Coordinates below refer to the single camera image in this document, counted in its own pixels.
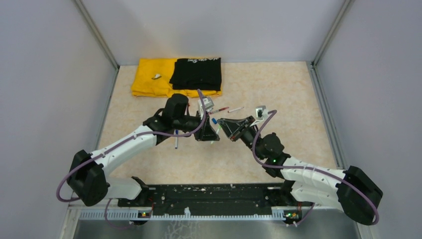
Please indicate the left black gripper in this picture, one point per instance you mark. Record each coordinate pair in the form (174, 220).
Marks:
(206, 130)

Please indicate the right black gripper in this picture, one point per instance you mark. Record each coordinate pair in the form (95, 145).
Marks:
(232, 129)

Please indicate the white blue-ended marker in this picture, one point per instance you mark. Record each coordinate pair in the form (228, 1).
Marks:
(176, 139)

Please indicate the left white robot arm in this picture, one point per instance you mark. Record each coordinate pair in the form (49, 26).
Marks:
(90, 172)

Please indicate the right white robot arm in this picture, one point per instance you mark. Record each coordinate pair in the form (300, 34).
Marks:
(348, 190)

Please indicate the white red-tipped pen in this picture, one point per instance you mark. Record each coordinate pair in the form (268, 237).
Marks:
(235, 109)

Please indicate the red gel pen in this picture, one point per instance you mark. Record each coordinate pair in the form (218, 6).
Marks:
(219, 110)

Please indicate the black folded shirt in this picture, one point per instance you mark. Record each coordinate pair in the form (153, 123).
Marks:
(197, 73)

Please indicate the yellow folded shirt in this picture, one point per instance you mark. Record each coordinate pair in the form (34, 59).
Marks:
(152, 79)

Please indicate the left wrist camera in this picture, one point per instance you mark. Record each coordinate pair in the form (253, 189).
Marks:
(205, 104)

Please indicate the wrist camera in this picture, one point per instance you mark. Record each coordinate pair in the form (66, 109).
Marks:
(261, 115)
(205, 104)

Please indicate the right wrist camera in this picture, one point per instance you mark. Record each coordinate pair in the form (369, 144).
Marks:
(261, 115)

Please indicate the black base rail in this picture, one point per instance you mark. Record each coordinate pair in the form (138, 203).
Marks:
(218, 201)

